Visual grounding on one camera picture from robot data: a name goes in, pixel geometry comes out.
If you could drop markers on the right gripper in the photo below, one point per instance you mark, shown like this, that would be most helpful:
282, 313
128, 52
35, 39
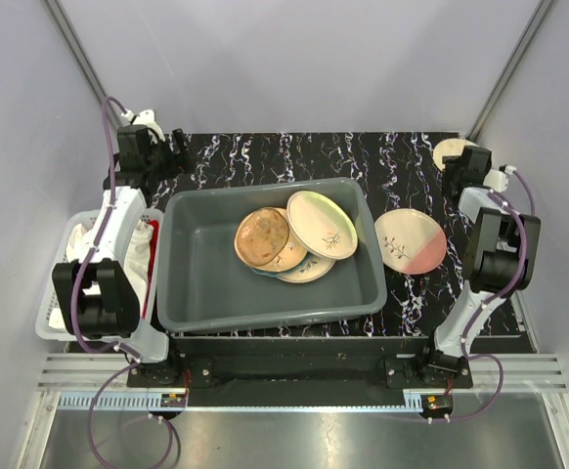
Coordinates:
451, 162

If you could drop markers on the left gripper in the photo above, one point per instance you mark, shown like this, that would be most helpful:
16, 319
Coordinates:
182, 162

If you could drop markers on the pink and cream plate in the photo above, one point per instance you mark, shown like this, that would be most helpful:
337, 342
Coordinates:
411, 242

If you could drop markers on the dark transparent glass plate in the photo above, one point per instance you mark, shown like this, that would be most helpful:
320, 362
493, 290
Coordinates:
261, 236

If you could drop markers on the teal embossed plate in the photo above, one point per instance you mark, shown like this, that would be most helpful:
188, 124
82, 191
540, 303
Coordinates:
264, 273

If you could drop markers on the cream leaf pattern plate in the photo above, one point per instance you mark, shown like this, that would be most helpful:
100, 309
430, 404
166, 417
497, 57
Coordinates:
292, 254

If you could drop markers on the cream green plate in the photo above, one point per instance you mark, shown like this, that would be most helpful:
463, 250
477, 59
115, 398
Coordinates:
321, 225

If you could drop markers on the cream and blue plate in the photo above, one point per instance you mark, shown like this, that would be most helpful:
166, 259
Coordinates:
311, 268

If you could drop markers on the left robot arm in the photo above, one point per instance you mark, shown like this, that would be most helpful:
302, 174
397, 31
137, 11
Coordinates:
100, 308

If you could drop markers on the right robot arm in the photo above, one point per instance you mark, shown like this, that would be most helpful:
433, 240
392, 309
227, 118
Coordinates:
499, 259

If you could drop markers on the grey plastic bin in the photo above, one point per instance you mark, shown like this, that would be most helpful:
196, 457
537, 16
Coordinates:
204, 286

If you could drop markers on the beige wooden round plate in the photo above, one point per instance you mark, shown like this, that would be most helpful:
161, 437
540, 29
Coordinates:
449, 148

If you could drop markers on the white cloth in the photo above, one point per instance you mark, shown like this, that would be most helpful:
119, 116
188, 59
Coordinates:
137, 260

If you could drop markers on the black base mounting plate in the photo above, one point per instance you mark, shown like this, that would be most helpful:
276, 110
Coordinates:
301, 374

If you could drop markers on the white plastic basket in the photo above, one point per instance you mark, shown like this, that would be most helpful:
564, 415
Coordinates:
49, 323

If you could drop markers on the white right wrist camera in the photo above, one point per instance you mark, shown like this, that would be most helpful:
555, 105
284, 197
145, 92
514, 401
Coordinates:
498, 179

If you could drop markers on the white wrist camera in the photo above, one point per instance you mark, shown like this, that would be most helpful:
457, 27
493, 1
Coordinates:
498, 179
145, 117

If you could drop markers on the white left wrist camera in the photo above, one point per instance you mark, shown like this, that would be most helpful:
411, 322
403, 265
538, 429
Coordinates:
145, 117

